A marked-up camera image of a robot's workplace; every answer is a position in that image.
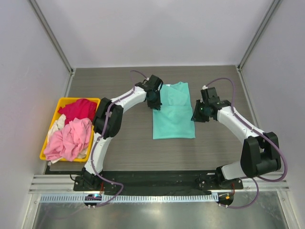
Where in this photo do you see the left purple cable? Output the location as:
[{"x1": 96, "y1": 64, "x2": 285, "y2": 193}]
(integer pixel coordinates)
[{"x1": 83, "y1": 70, "x2": 151, "y2": 208}]

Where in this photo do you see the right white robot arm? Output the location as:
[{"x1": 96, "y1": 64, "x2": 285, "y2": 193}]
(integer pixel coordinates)
[{"x1": 192, "y1": 86, "x2": 282, "y2": 189}]

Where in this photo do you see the light pink t shirt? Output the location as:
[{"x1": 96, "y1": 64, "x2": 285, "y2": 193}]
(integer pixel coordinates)
[{"x1": 43, "y1": 118, "x2": 92, "y2": 163}]

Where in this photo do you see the teal t shirt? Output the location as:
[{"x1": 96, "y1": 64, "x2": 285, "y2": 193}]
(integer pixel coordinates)
[{"x1": 152, "y1": 82, "x2": 195, "y2": 140}]

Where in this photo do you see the perforated metal cable rail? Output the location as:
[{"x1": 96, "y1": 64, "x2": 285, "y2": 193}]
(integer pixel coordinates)
[{"x1": 40, "y1": 193, "x2": 218, "y2": 204}]

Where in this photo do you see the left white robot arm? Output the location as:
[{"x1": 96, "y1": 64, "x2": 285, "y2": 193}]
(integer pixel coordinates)
[{"x1": 78, "y1": 75, "x2": 163, "y2": 191}]

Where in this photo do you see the magenta t shirt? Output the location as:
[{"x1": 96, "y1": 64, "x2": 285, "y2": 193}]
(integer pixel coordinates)
[{"x1": 58, "y1": 98, "x2": 100, "y2": 125}]

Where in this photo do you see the yellow plastic bin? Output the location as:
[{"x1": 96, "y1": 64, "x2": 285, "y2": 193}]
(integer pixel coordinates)
[{"x1": 40, "y1": 97, "x2": 99, "y2": 164}]

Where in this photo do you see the cream white t shirt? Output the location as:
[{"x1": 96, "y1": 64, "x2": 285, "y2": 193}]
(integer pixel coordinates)
[{"x1": 47, "y1": 114, "x2": 66, "y2": 143}]

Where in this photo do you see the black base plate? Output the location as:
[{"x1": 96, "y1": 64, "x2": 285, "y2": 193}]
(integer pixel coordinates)
[{"x1": 73, "y1": 170, "x2": 244, "y2": 196}]

